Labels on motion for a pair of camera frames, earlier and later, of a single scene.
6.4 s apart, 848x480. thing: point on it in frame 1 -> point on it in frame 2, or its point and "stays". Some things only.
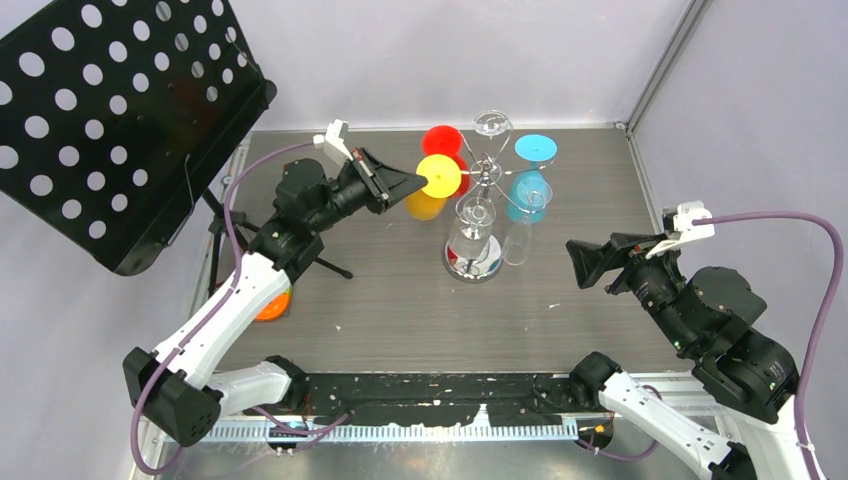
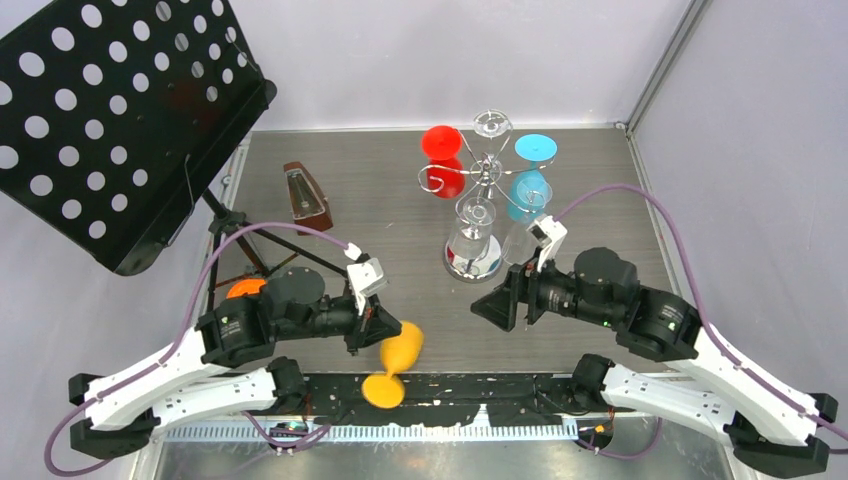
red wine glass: (445, 140) stays
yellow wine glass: (443, 174) -> (398, 353)
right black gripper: (588, 258) -> (497, 305)
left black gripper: (385, 185) -> (375, 324)
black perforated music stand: (116, 114) stays
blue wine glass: (530, 193) stays
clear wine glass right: (533, 196) stays
